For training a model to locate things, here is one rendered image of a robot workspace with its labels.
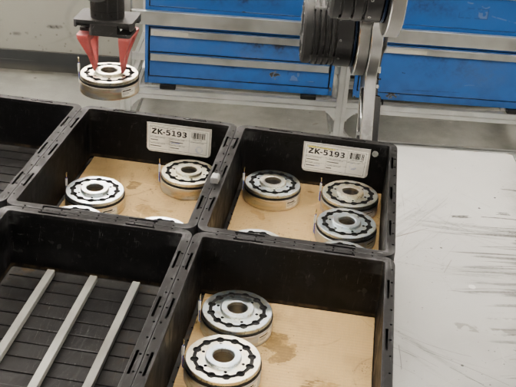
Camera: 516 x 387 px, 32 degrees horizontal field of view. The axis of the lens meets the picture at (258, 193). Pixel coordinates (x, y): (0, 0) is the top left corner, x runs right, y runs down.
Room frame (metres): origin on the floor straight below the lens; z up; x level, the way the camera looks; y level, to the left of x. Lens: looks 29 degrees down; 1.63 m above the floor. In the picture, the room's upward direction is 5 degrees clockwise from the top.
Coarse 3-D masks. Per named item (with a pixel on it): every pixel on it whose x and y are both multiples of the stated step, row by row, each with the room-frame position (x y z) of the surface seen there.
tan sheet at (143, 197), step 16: (96, 160) 1.54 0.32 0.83; (112, 160) 1.55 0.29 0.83; (128, 160) 1.55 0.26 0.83; (96, 176) 1.48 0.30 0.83; (112, 176) 1.49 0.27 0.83; (128, 176) 1.49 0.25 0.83; (144, 176) 1.50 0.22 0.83; (128, 192) 1.43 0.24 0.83; (144, 192) 1.43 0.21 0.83; (160, 192) 1.44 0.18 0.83; (128, 208) 1.37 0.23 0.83; (144, 208) 1.37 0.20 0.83; (160, 208) 1.38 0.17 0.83; (176, 208) 1.38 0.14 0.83; (192, 208) 1.39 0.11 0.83
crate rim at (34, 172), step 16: (80, 112) 1.54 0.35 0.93; (112, 112) 1.56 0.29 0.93; (128, 112) 1.56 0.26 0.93; (144, 112) 1.57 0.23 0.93; (48, 160) 1.34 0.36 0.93; (32, 176) 1.28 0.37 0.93; (208, 176) 1.33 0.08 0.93; (16, 192) 1.22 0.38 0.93; (208, 192) 1.27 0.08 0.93; (48, 208) 1.18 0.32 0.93; (64, 208) 1.18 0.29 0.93; (160, 224) 1.16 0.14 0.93; (176, 224) 1.16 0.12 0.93; (192, 224) 1.17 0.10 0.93
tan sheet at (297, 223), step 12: (240, 192) 1.46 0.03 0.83; (300, 192) 1.48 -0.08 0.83; (312, 192) 1.48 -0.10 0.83; (240, 204) 1.42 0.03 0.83; (300, 204) 1.43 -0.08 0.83; (312, 204) 1.44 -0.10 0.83; (240, 216) 1.37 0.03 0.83; (252, 216) 1.38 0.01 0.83; (264, 216) 1.38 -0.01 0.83; (276, 216) 1.39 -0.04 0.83; (288, 216) 1.39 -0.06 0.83; (300, 216) 1.39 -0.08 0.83; (312, 216) 1.40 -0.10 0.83; (228, 228) 1.33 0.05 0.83; (240, 228) 1.33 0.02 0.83; (252, 228) 1.34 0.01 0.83; (264, 228) 1.34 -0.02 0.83; (276, 228) 1.34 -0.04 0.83; (288, 228) 1.35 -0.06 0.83; (300, 228) 1.35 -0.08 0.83; (312, 228) 1.35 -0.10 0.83; (312, 240) 1.31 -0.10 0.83
